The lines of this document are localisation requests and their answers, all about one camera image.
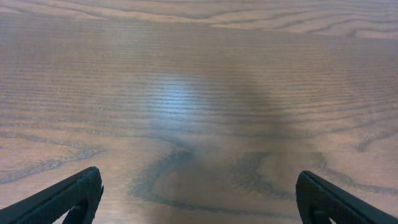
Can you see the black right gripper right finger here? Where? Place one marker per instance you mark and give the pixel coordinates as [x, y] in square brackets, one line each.
[321, 202]

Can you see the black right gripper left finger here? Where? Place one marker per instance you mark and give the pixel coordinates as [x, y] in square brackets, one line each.
[77, 197]

